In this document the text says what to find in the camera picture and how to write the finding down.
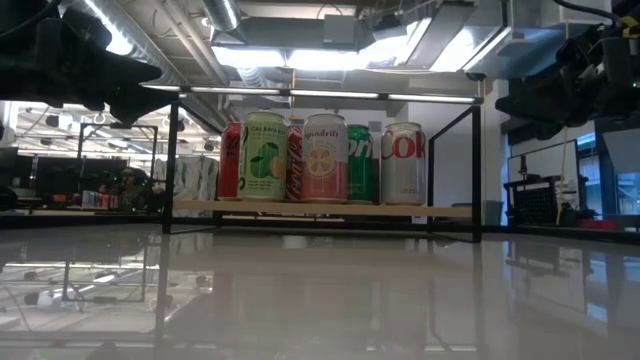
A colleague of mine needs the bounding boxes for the grey ceiling box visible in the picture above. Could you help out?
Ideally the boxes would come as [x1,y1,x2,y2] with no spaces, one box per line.
[322,13,362,49]

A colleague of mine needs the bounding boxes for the black counter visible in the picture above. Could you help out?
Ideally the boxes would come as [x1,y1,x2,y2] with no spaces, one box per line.
[479,224,640,246]

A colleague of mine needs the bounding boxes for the black equipment cart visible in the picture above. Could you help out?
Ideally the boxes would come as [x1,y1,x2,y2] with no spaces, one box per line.
[502,154,591,229]

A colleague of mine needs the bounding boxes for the black metal table frame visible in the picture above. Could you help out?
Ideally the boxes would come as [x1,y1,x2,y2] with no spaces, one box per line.
[0,213,481,236]

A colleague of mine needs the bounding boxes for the white hanging cloth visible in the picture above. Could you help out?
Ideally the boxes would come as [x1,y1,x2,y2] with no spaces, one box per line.
[153,154,221,202]

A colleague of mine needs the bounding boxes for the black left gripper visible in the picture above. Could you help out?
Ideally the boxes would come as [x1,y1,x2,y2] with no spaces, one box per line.
[0,7,180,126]

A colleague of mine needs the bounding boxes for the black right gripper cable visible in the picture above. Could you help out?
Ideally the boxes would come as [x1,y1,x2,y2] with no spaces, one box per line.
[552,0,624,26]

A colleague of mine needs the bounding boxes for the green Sprite can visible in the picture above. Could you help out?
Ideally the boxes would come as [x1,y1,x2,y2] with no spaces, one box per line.
[347,123,376,205]

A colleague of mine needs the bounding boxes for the black metal rack frame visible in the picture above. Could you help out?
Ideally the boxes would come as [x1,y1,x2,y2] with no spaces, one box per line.
[75,122,160,211]

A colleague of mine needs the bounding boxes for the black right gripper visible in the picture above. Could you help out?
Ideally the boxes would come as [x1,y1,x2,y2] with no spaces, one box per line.
[494,22,640,142]

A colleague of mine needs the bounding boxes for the ceiling light panel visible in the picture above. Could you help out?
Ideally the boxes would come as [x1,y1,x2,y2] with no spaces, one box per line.
[212,45,421,71]

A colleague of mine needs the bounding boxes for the red tray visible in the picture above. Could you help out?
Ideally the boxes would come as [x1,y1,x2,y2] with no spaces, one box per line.
[577,218,621,231]

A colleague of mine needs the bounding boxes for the red Coca-Cola can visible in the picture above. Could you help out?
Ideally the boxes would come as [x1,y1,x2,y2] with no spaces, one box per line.
[217,122,244,201]
[285,124,305,202]

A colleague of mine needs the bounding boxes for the lime green beverage can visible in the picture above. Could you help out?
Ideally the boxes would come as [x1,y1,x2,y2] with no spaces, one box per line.
[238,110,289,202]

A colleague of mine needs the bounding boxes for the silver Diet Coke can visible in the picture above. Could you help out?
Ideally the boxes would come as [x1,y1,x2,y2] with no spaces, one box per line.
[380,121,428,206]

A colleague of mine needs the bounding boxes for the silver ceiling duct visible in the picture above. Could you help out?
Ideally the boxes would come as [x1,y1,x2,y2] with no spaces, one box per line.
[404,0,614,81]

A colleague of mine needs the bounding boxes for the grey waste bin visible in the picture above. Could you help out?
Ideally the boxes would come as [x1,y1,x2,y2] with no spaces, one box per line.
[482,199,505,226]

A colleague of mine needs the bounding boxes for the person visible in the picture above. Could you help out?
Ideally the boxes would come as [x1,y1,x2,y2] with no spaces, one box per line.
[107,167,161,214]

